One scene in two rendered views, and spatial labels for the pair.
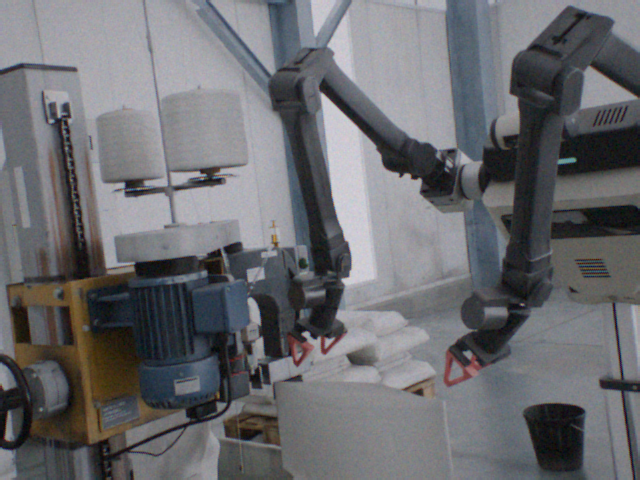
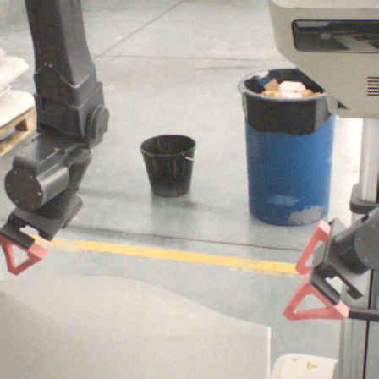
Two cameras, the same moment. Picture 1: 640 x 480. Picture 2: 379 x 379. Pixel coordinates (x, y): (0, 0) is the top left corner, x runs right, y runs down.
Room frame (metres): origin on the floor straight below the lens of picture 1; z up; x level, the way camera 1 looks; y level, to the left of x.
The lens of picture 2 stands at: (0.89, 0.18, 1.59)
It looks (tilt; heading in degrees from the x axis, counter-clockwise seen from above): 26 degrees down; 337
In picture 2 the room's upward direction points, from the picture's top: 3 degrees counter-clockwise
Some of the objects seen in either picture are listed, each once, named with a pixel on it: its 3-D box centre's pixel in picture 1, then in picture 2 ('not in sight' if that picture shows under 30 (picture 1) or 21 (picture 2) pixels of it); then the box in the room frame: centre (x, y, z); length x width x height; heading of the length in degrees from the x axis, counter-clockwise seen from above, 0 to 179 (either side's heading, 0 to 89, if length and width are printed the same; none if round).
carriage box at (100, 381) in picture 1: (116, 343); not in sight; (1.71, 0.46, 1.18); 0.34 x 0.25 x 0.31; 138
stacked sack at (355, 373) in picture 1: (324, 383); not in sight; (4.78, 0.07, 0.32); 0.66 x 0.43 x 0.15; 140
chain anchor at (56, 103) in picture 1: (60, 106); not in sight; (1.59, 0.47, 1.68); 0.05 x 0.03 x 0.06; 138
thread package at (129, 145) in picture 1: (129, 146); not in sight; (1.82, 0.40, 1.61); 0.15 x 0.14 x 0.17; 48
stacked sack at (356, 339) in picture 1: (321, 344); not in sight; (4.78, 0.06, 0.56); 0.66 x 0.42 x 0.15; 138
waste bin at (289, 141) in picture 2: not in sight; (289, 147); (3.46, -1.48, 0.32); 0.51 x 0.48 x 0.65; 138
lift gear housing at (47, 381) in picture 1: (41, 389); not in sight; (1.56, 0.57, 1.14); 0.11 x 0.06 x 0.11; 48
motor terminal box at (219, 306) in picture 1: (222, 313); not in sight; (1.50, 0.20, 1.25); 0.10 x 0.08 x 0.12; 163
